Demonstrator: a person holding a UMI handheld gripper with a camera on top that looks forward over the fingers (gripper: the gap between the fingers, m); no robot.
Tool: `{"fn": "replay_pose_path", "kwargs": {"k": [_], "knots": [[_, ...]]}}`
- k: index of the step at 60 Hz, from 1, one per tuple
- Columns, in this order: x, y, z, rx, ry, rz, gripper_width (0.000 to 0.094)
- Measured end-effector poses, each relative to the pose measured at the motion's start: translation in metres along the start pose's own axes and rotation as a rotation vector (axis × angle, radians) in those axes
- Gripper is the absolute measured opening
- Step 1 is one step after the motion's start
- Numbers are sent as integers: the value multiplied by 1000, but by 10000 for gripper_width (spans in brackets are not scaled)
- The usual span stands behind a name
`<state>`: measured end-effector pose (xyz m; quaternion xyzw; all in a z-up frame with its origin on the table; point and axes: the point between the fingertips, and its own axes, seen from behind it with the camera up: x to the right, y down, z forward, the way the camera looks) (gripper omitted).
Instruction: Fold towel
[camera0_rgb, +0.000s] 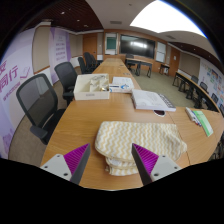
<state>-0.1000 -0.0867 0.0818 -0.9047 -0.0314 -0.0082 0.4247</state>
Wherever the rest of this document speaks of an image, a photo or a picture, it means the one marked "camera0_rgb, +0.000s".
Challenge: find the white and blue paper pack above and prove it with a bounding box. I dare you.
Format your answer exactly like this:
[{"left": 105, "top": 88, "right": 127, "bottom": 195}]
[{"left": 109, "top": 76, "right": 135, "bottom": 94}]

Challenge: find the long curved wooden table row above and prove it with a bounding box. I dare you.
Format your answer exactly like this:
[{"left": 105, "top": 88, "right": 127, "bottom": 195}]
[{"left": 172, "top": 71, "right": 219, "bottom": 113}]

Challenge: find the group of colourful wall posters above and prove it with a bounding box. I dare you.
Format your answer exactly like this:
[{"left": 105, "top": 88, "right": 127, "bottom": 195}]
[{"left": 199, "top": 59, "right": 224, "bottom": 101}]

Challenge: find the black mesh office chair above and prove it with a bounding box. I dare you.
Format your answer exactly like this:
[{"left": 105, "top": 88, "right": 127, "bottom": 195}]
[
  {"left": 53, "top": 61, "right": 78, "bottom": 107},
  {"left": 15, "top": 73, "right": 66, "bottom": 146}
]

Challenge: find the brown wooden door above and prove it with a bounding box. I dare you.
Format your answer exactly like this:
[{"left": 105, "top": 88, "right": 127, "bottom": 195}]
[
  {"left": 83, "top": 34, "right": 98, "bottom": 60},
  {"left": 169, "top": 47, "right": 181, "bottom": 78}
]

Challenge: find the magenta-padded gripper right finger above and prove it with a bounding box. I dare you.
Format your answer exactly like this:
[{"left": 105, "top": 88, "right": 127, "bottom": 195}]
[{"left": 131, "top": 143, "right": 183, "bottom": 187}]

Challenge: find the bright ceiling light panel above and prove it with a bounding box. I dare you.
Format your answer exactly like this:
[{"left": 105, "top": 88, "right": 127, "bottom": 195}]
[{"left": 129, "top": 0, "right": 207, "bottom": 38}]

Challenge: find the group of black office chairs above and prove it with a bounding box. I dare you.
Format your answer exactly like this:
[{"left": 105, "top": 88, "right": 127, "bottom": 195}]
[{"left": 77, "top": 51, "right": 99, "bottom": 75}]

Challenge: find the small dark round disc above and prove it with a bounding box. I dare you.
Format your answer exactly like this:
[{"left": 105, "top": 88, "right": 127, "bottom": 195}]
[{"left": 153, "top": 109, "right": 167, "bottom": 118}]

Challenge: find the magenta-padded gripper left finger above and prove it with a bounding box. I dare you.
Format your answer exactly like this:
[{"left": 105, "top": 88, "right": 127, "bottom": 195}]
[{"left": 39, "top": 143, "right": 92, "bottom": 185}]

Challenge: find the large black wall screen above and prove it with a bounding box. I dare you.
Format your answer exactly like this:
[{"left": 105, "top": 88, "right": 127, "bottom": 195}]
[{"left": 119, "top": 34, "right": 156, "bottom": 60}]

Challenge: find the white open cardboard box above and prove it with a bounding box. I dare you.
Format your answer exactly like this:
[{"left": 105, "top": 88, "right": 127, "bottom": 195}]
[{"left": 73, "top": 73, "right": 111, "bottom": 101}]

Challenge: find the green booklet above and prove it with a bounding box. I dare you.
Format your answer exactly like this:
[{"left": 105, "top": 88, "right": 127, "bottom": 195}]
[{"left": 193, "top": 110, "right": 214, "bottom": 138}]

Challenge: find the large white book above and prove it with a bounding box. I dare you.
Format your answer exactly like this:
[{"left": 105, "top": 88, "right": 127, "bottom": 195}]
[{"left": 130, "top": 88, "right": 177, "bottom": 113}]

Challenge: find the large purple wall poster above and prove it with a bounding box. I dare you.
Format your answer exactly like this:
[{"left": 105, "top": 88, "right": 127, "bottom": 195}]
[{"left": 0, "top": 28, "right": 36, "bottom": 159}]

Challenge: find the dark-legged wooden desk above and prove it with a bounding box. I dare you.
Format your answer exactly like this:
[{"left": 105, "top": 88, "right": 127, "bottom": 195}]
[{"left": 125, "top": 57, "right": 153, "bottom": 78}]

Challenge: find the plain white whiteboard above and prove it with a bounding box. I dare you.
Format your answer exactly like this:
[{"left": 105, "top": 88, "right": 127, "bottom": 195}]
[{"left": 155, "top": 41, "right": 167, "bottom": 63}]

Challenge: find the whiteboard with green sheet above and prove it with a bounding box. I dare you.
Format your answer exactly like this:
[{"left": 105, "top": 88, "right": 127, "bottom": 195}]
[{"left": 104, "top": 32, "right": 118, "bottom": 55}]

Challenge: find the cream zigzag striped towel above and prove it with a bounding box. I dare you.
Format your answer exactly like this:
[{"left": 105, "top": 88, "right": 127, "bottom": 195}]
[{"left": 94, "top": 120, "right": 188, "bottom": 177}]

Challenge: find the tall purple and white banner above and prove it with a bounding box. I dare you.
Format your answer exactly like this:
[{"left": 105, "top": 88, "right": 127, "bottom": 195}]
[{"left": 49, "top": 27, "right": 72, "bottom": 84}]

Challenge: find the small wooden side table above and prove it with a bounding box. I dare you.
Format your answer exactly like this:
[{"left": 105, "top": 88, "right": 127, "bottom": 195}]
[{"left": 159, "top": 63, "right": 171, "bottom": 76}]

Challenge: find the row of black chairs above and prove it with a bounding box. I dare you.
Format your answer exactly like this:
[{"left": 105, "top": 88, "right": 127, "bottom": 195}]
[{"left": 189, "top": 74, "right": 224, "bottom": 116}]

